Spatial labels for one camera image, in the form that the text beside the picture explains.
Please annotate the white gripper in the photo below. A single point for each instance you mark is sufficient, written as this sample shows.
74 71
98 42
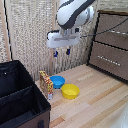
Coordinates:
63 39

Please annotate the blue bowl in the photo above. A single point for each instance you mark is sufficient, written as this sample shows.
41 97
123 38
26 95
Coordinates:
57 81

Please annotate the brown cabinet drawer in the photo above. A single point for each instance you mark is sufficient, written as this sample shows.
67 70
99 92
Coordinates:
113 21
106 65

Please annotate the white black Franka robot arm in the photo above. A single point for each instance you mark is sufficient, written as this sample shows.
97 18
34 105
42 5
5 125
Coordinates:
71 13

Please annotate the yellow bowl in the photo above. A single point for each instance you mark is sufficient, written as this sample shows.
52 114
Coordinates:
70 91

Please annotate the colourful snack box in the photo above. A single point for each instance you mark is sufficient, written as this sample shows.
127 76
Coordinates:
46 85

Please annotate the beige wicker folding screen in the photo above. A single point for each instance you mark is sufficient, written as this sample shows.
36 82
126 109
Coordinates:
26 33

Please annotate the black fabric storage box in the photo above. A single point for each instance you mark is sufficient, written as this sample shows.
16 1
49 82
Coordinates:
20 100

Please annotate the brown drawer cabinet black frame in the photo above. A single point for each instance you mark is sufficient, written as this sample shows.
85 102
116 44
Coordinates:
110 43

